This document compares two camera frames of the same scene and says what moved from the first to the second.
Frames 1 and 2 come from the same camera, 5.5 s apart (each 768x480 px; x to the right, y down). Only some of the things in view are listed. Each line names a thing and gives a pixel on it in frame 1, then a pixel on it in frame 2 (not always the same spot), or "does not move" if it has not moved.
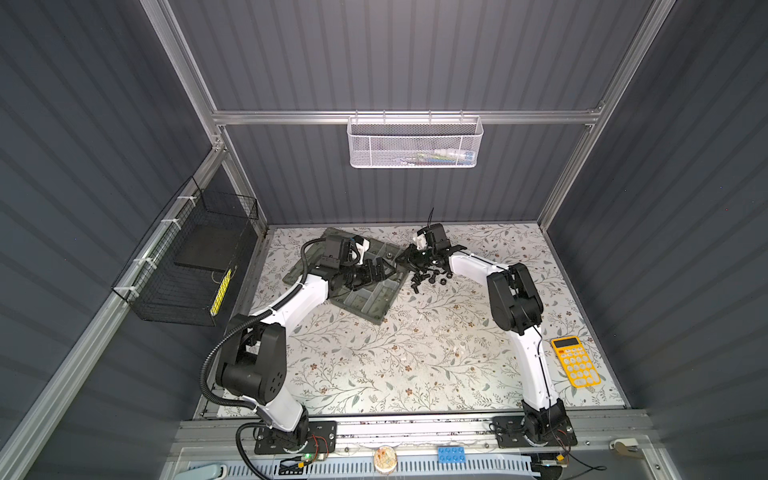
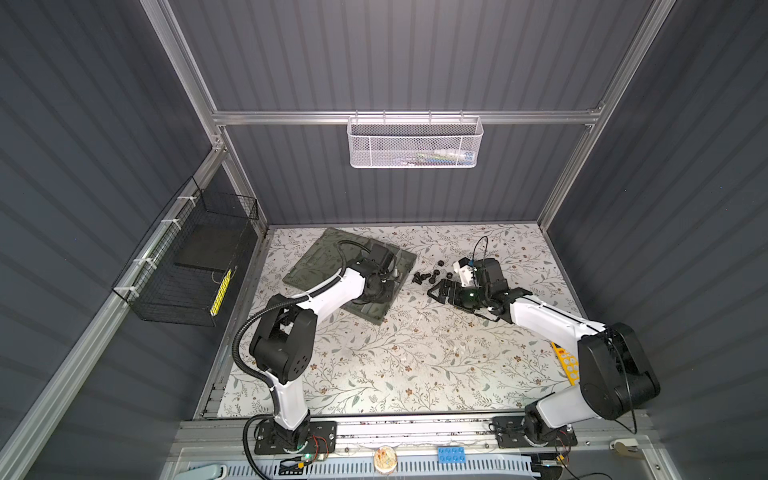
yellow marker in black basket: [221, 291] does not move
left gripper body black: [356, 275] to [383, 292]
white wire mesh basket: [414, 142] does not move
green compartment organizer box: [371, 301] does not move
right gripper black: [411, 253] to [452, 297]
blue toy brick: [455, 454] does not move
